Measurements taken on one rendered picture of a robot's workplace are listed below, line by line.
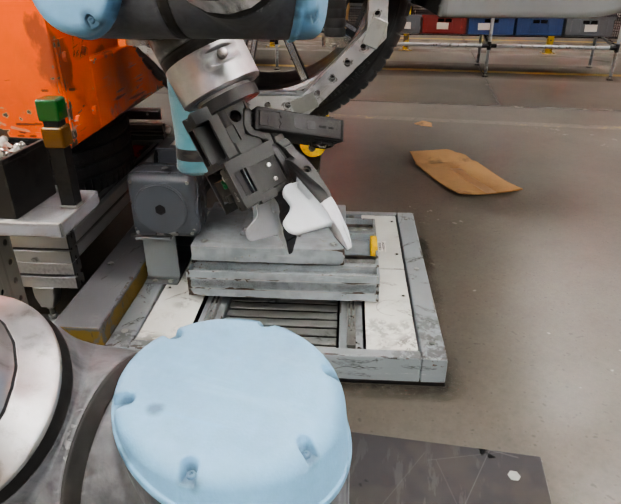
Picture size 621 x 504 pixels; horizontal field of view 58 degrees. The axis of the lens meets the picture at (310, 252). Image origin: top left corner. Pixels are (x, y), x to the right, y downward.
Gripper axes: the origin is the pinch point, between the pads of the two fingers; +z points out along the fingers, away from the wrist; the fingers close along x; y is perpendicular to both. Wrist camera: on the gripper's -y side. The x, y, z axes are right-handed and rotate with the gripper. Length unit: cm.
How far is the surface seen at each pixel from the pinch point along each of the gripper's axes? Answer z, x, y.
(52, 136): -33, -54, 13
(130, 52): -53, -96, -21
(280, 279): 17, -75, -21
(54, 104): -37, -50, 10
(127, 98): -42, -96, -14
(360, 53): -22, -40, -46
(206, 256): 4, -85, -9
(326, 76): -21, -45, -40
